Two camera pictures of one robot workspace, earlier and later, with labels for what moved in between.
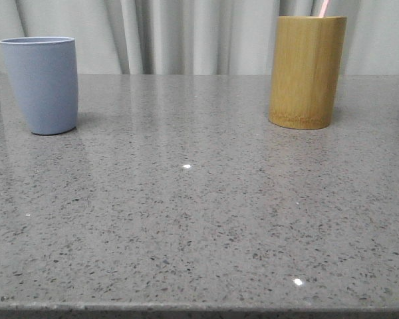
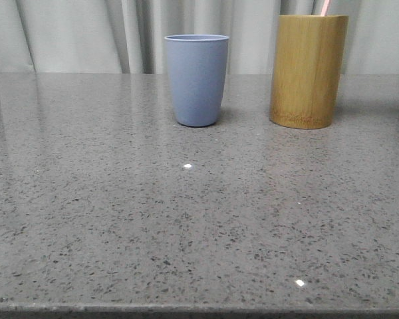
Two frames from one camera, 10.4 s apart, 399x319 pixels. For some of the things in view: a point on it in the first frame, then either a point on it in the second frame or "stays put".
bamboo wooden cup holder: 306,70 stays put
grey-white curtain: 198,37 stays put
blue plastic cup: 44,72 → 198,65
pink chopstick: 324,8 stays put
